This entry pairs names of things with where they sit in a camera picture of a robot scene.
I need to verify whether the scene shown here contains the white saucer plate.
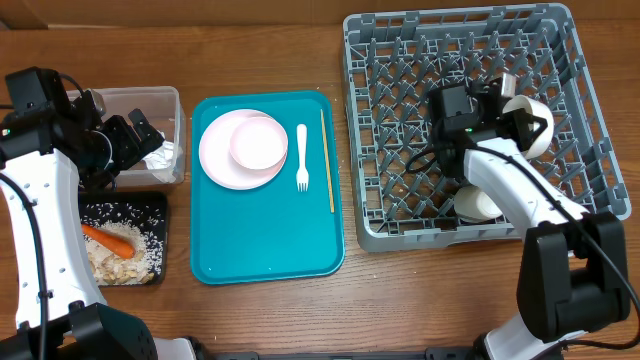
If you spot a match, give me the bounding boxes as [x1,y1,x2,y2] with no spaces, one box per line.
[502,95,554,159]

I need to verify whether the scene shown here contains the white tissue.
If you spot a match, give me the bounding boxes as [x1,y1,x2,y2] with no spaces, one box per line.
[143,140,183,184]

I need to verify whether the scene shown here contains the rice food scraps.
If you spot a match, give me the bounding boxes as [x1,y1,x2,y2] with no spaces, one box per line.
[80,200,167,286]

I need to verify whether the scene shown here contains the small white cup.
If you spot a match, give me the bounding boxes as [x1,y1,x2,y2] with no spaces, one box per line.
[454,186,503,223]

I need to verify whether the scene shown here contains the orange carrot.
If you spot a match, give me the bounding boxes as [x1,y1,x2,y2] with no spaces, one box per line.
[81,224,135,259]

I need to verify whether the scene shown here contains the large white plate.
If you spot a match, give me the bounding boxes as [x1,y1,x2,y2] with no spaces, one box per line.
[198,109,287,190]

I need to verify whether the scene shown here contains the small white food bowl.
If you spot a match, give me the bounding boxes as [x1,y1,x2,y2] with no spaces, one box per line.
[230,116,288,170]

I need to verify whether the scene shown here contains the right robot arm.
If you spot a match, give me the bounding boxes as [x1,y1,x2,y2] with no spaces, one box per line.
[425,79,639,359]

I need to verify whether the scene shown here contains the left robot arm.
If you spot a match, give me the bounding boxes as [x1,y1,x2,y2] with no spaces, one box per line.
[1,67,192,359]

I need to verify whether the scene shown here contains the clear plastic waste bin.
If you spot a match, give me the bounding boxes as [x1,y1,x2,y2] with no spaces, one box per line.
[68,86,186,190]

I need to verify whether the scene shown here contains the grey plastic dishwasher rack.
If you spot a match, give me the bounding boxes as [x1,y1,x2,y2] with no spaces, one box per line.
[343,3,632,252]

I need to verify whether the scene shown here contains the black plastic tray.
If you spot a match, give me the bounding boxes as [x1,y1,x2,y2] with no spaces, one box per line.
[79,191,169,287]

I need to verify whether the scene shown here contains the wooden chopstick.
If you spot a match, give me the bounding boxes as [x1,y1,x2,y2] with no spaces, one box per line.
[320,109,335,214]

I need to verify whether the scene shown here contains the white plastic spoon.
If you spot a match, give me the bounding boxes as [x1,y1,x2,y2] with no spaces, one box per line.
[296,124,309,192]

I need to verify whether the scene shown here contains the teal plastic serving tray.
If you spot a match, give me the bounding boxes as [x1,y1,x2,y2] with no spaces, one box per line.
[190,90,345,285]

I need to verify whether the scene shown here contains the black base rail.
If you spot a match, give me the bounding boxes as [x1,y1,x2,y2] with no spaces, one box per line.
[188,337,485,360]

